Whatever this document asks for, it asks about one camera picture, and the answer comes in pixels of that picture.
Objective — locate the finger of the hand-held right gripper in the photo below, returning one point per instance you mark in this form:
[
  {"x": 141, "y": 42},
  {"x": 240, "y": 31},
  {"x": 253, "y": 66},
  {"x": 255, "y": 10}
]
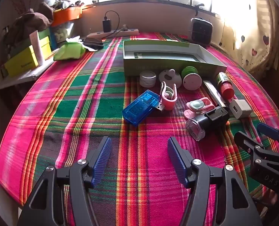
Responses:
[
  {"x": 268, "y": 131},
  {"x": 247, "y": 143}
]

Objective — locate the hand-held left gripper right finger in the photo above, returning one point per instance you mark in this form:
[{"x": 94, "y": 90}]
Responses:
[{"x": 177, "y": 162}]

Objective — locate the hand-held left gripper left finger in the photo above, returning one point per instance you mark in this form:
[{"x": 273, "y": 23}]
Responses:
[{"x": 103, "y": 160}]

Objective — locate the white USB charger cube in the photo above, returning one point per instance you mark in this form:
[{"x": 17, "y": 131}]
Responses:
[{"x": 238, "y": 108}]

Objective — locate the small bottle red cap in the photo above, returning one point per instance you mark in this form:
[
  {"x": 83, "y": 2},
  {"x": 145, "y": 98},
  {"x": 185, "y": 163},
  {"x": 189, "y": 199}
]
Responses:
[{"x": 226, "y": 88}]

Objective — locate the pink clip mint pad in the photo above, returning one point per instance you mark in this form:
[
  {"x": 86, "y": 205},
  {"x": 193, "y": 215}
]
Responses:
[{"x": 197, "y": 104}]

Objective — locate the silver tube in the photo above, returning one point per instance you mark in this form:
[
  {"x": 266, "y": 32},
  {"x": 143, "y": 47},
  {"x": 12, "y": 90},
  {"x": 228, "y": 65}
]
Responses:
[{"x": 212, "y": 90}]

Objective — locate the blue translucent USB tester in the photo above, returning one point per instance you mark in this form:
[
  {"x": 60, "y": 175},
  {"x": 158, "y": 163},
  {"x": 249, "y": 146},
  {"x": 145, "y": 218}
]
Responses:
[{"x": 139, "y": 107}]

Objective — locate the green and white spool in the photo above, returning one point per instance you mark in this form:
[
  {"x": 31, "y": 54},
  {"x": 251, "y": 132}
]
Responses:
[{"x": 192, "y": 81}]

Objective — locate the white round gadget grey knob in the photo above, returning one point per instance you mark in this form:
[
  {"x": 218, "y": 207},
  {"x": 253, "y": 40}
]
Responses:
[{"x": 170, "y": 77}]

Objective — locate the white round jar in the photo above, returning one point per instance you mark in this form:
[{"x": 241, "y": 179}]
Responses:
[{"x": 147, "y": 78}]

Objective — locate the green cardboard box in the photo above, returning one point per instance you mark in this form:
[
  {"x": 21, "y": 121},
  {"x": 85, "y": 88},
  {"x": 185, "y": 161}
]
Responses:
[{"x": 153, "y": 67}]

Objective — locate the pink green plaid blanket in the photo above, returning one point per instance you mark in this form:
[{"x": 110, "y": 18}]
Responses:
[{"x": 83, "y": 98}]

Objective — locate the cream curtain heart print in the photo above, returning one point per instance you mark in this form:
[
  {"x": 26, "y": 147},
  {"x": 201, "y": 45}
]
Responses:
[{"x": 252, "y": 40}]

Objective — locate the green tissue pack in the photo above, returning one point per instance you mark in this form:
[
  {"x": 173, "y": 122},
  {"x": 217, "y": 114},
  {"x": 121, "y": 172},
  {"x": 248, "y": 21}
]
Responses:
[{"x": 70, "y": 51}]

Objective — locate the white board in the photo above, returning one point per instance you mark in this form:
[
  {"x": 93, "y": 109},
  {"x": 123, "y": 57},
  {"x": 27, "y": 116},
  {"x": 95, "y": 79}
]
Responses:
[{"x": 24, "y": 76}]

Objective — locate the black smartphone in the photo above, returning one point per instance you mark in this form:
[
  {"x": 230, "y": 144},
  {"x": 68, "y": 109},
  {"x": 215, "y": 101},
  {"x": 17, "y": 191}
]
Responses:
[{"x": 92, "y": 40}]

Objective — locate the grey small heater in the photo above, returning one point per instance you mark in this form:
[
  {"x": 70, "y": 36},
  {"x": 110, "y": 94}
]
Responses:
[{"x": 201, "y": 31}]

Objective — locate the yellow cardboard box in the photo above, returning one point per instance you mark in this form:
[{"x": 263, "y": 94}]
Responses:
[{"x": 19, "y": 64}]

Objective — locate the white cosmetic tube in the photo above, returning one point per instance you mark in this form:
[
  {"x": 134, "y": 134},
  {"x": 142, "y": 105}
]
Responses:
[{"x": 38, "y": 49}]

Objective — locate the beige power strip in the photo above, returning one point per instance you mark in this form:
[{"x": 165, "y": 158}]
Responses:
[{"x": 130, "y": 31}]

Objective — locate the black charger adapter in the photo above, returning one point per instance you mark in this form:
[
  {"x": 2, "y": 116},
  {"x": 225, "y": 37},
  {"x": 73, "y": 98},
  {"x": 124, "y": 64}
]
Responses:
[{"x": 107, "y": 25}]

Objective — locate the clear plastic container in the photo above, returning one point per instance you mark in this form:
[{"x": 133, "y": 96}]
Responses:
[{"x": 61, "y": 31}]

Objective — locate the black window hook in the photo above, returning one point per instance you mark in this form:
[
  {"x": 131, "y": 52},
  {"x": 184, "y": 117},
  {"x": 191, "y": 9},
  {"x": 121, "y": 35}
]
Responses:
[{"x": 197, "y": 8}]

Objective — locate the orange plastic bin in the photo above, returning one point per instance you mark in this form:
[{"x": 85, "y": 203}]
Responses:
[{"x": 66, "y": 15}]

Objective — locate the brown cloth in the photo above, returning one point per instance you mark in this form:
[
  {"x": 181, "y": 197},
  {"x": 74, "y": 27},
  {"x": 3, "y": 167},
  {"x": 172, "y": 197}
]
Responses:
[{"x": 28, "y": 23}]

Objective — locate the pile of pale clothes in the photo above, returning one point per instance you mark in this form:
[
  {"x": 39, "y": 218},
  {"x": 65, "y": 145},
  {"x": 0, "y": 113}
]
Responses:
[{"x": 59, "y": 2}]

